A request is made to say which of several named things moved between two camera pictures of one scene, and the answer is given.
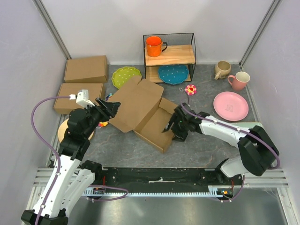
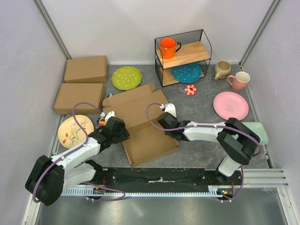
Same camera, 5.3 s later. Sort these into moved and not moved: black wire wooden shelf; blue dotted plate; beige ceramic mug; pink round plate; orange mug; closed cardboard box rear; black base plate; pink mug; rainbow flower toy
Moved: blue dotted plate; black wire wooden shelf; orange mug
Not moved: black base plate; closed cardboard box rear; pink round plate; pink mug; beige ceramic mug; rainbow flower toy
